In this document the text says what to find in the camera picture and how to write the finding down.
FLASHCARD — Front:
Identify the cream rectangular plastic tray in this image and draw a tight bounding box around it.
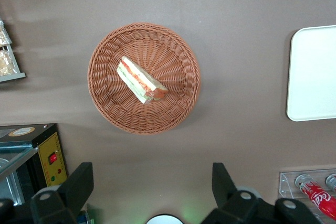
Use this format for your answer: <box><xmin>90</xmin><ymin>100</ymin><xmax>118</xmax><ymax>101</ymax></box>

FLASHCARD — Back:
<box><xmin>286</xmin><ymin>24</ymin><xmax>336</xmax><ymax>122</ymax></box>

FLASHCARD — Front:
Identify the grey snack display tray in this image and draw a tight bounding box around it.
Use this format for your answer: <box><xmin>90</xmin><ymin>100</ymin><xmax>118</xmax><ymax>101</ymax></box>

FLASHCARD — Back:
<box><xmin>0</xmin><ymin>19</ymin><xmax>27</xmax><ymax>83</ymax></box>

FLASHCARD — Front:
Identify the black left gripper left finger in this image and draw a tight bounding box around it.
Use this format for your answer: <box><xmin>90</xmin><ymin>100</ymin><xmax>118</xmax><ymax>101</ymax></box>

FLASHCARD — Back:
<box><xmin>30</xmin><ymin>162</ymin><xmax>95</xmax><ymax>224</ymax></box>

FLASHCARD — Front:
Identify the black yellow food warmer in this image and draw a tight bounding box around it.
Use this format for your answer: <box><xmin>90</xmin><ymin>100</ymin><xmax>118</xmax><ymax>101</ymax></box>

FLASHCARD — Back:
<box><xmin>0</xmin><ymin>123</ymin><xmax>68</xmax><ymax>209</ymax></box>

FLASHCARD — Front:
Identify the clear bag of crackers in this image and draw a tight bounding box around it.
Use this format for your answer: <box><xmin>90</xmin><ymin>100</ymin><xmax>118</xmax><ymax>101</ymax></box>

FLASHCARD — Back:
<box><xmin>0</xmin><ymin>49</ymin><xmax>18</xmax><ymax>77</ymax></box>

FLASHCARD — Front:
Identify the brown round wicker basket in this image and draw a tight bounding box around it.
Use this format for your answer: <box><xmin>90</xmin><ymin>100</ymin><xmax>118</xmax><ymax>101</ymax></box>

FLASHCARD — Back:
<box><xmin>87</xmin><ymin>22</ymin><xmax>202</xmax><ymax>136</ymax></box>

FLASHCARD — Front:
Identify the triangular sandwich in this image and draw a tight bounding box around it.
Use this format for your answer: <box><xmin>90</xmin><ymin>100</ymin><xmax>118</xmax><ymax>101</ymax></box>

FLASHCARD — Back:
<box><xmin>116</xmin><ymin>55</ymin><xmax>169</xmax><ymax>105</ymax></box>

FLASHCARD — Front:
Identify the clear acrylic bottle rack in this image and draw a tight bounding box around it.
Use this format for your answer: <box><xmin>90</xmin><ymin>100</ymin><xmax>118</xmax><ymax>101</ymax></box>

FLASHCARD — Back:
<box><xmin>278</xmin><ymin>167</ymin><xmax>336</xmax><ymax>224</ymax></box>

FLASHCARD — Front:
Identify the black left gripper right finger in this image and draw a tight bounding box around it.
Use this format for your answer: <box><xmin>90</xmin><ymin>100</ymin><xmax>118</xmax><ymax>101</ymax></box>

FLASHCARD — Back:
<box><xmin>202</xmin><ymin>162</ymin><xmax>263</xmax><ymax>224</ymax></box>

